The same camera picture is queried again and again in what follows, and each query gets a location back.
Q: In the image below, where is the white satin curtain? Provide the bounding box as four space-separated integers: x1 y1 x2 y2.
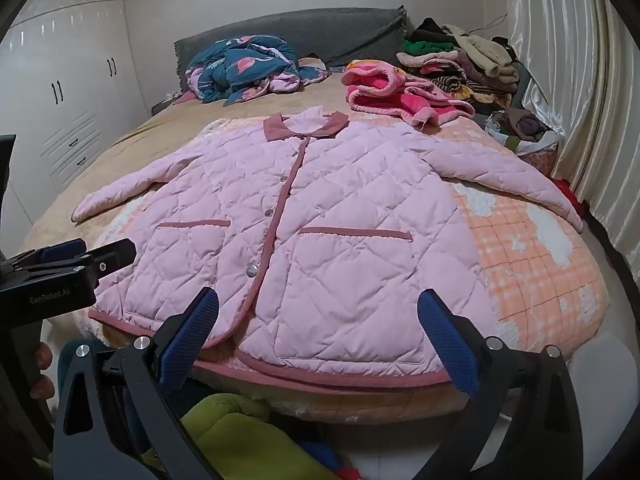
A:
505 0 640 281

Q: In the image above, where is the person's left hand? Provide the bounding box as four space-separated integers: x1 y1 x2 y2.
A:
27 341 57 413

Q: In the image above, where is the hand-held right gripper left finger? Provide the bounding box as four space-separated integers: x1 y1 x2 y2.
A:
51 286 223 480

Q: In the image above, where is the pink quilted jacket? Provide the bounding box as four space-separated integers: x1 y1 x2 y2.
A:
71 106 585 390

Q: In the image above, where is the orange plaid blanket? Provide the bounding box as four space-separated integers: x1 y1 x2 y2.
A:
75 110 613 418

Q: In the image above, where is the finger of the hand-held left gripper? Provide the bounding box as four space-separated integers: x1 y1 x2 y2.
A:
10 239 88 268
15 238 137 286

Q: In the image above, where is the pile of folded clothes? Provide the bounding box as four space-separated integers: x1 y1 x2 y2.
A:
396 16 523 106

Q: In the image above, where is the tan plush bed sheet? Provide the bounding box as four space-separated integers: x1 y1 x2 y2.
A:
20 57 416 261

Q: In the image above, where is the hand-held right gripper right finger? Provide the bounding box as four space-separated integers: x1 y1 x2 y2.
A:
416 289 593 480

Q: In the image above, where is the grey padded headboard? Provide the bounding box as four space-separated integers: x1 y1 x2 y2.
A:
174 6 408 93

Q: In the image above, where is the blue cloth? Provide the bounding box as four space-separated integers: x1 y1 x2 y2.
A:
295 440 351 480

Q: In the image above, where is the red cloth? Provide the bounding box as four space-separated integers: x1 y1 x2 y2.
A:
552 177 592 217

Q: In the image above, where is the white bag of clothes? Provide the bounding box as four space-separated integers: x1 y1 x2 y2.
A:
484 105 566 157

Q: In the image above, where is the pink fleece garment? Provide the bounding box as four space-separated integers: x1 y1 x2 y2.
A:
341 59 476 131

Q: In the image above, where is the blue flamingo print quilt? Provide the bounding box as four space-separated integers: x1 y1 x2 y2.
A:
185 35 332 106

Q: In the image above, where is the white wardrobe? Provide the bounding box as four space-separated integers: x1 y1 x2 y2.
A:
0 0 157 201

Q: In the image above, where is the green cloth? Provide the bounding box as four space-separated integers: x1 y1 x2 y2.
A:
140 392 341 480

